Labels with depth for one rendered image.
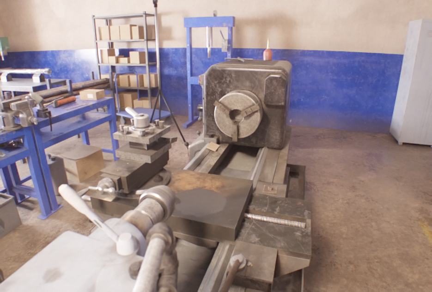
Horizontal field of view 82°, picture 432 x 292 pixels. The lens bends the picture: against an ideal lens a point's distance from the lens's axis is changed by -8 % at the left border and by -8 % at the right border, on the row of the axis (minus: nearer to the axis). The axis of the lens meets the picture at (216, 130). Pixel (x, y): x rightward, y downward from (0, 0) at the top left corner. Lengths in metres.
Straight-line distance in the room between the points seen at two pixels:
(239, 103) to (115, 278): 1.13
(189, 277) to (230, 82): 1.07
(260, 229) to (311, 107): 4.14
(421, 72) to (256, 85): 3.39
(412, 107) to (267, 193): 3.79
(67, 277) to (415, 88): 4.57
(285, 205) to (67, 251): 0.80
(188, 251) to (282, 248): 0.38
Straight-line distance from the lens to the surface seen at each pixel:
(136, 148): 1.11
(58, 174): 3.08
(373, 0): 4.99
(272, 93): 1.53
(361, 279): 2.17
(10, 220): 2.79
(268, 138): 1.66
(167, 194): 0.67
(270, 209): 1.06
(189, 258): 1.07
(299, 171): 2.42
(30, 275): 0.50
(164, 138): 1.14
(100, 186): 0.97
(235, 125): 1.40
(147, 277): 0.32
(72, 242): 0.53
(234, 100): 1.41
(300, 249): 0.91
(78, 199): 0.44
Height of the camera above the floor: 1.48
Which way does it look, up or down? 19 degrees down
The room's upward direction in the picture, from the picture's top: straight up
